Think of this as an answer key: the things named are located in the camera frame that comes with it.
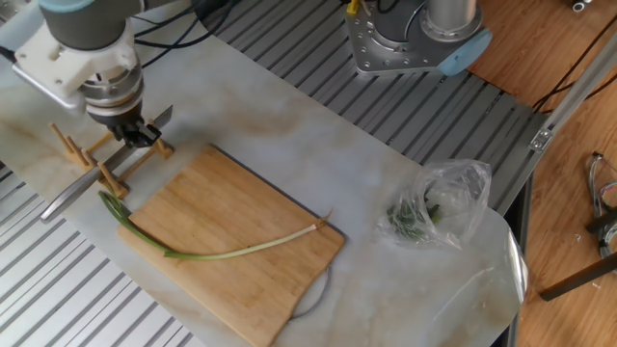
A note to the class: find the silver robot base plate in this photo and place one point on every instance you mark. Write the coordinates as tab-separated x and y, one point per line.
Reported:
376	53

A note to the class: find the clear plastic bag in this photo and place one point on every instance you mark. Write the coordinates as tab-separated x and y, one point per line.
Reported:
463	193

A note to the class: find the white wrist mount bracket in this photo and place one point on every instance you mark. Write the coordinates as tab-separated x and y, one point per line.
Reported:
72	62

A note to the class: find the silver wrist camera bar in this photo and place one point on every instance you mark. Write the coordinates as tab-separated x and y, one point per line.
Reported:
48	94

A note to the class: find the steel cleaver knife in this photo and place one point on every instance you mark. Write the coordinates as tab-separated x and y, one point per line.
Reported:
77	191

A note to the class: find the green garlic stalk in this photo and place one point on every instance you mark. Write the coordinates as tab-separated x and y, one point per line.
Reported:
113	208

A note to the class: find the wooden peg dish rack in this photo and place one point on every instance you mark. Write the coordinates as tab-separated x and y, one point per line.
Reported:
115	188

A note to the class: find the black metal bar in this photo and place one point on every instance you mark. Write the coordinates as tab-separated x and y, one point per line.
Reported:
602	221
578	277

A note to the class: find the aluminium frame post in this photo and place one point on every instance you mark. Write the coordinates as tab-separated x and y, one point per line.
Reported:
573	94

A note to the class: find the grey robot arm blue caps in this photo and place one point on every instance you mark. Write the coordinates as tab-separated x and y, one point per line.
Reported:
87	24

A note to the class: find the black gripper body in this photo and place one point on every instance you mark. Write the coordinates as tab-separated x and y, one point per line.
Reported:
118	118

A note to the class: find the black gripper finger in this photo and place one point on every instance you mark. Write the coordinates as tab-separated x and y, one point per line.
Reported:
148	137
126	136

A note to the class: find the chopped green garlic leaves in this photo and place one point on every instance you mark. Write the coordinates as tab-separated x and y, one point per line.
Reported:
405	221

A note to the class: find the yellow plastic piece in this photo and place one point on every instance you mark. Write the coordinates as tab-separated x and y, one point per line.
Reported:
353	6

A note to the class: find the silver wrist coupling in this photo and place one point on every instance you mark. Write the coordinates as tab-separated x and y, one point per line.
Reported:
113	89

